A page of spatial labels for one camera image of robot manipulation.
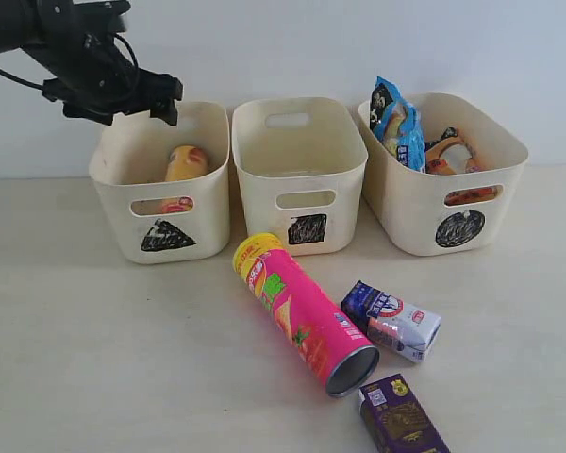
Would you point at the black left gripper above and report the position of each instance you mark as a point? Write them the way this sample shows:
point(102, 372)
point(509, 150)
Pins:
point(96, 75)

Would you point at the yellow chips can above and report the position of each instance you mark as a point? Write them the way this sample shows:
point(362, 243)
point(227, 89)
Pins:
point(186, 162)

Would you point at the orange snack packet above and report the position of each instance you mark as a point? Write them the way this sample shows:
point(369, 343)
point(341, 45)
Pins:
point(451, 155)

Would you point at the pink chips can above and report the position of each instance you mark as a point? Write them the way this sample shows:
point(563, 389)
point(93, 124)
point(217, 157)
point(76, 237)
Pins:
point(335, 351)

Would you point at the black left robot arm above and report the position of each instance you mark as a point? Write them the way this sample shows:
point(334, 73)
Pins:
point(56, 19)

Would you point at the cream bin triangle mark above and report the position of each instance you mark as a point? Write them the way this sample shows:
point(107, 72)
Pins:
point(153, 220)

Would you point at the cream bin square mark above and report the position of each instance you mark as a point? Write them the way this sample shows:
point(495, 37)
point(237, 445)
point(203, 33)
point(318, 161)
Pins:
point(300, 164)

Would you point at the cream bin circle mark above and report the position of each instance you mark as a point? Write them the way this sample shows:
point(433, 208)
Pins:
point(427, 215)

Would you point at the silver blue milk carton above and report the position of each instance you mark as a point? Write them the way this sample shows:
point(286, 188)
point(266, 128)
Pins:
point(390, 322)

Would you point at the purple drink carton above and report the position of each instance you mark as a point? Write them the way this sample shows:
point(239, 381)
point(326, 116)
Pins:
point(396, 420)

